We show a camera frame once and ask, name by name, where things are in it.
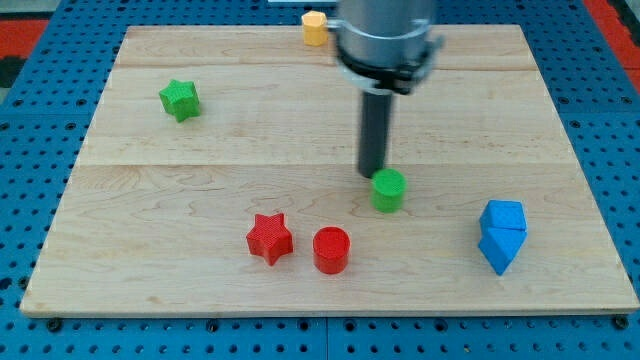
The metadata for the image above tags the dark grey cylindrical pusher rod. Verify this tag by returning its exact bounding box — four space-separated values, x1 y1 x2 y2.
357 92 393 178

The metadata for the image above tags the green star block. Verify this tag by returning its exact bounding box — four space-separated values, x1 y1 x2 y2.
159 79 201 123

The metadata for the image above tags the blue pentagon block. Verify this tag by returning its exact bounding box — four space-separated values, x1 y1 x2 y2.
478 227 527 276

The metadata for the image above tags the red cylinder block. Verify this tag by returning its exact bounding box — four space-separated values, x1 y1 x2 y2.
313 227 351 275

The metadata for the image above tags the red star block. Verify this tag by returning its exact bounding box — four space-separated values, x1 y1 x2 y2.
246 213 294 266

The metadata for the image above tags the green cylinder block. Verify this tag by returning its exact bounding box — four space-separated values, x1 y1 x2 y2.
371 168 407 213

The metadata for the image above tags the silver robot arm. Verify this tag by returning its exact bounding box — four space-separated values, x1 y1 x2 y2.
329 0 443 178

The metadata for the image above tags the wooden board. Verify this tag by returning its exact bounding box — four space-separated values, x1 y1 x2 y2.
21 25 639 318

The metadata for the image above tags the yellow hexagon block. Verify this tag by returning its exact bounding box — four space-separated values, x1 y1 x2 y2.
301 10 328 46

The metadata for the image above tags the blue cube block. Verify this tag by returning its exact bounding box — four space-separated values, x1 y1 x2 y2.
479 199 527 231

